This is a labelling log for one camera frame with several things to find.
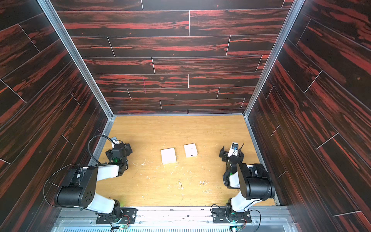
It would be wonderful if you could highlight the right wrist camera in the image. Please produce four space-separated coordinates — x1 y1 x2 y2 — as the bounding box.
228 142 239 158

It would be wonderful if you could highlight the aluminium front rail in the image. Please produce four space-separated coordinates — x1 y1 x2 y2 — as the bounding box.
52 206 299 232

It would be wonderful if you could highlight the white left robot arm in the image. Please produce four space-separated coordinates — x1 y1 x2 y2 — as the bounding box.
55 141 132 220

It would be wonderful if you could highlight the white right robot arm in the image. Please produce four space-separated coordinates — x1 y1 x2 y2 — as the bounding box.
219 143 276 216

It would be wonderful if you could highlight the aluminium frame rail left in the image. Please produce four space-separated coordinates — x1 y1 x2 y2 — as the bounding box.
37 0 114 120

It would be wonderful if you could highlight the white jewelry box sleeve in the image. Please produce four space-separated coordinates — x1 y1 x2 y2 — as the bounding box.
161 148 177 165

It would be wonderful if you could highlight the aluminium frame rail right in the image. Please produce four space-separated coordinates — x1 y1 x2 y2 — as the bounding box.
244 0 305 123

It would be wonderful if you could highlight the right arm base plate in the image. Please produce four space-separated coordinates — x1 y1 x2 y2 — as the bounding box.
210 205 252 224

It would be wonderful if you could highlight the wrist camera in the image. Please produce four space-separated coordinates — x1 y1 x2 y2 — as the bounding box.
111 137 120 147
228 142 239 158

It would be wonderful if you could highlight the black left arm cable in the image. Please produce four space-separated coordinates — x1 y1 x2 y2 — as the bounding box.
43 134 117 209

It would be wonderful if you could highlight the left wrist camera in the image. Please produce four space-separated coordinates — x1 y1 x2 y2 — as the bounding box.
111 137 120 147

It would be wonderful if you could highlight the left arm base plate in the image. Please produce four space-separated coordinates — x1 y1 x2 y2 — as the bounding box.
96 207 138 225

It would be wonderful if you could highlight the aluminium frame rail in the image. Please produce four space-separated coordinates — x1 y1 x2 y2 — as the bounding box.
244 0 305 123
37 0 114 120

